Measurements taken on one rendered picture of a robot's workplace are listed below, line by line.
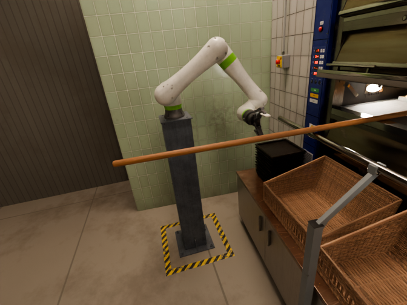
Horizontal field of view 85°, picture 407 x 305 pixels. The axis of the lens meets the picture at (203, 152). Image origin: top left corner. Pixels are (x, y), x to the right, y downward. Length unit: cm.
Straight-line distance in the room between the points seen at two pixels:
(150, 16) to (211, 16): 52
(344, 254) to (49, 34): 321
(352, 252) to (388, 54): 96
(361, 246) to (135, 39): 213
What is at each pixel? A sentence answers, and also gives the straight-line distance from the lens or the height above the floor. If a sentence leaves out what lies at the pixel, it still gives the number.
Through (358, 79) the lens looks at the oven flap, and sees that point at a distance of 136.
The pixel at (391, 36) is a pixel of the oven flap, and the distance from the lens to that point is 148.
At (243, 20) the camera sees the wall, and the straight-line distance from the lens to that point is 235.
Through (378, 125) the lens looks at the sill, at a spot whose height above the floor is 116.
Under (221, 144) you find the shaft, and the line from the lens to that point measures 106.
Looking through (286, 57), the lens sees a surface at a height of 149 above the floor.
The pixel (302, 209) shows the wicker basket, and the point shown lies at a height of 59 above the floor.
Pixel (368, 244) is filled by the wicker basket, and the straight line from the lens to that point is 141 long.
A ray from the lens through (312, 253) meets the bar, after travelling 109.
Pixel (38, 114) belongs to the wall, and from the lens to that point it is 332.
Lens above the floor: 161
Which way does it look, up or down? 24 degrees down
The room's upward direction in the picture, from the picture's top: 6 degrees counter-clockwise
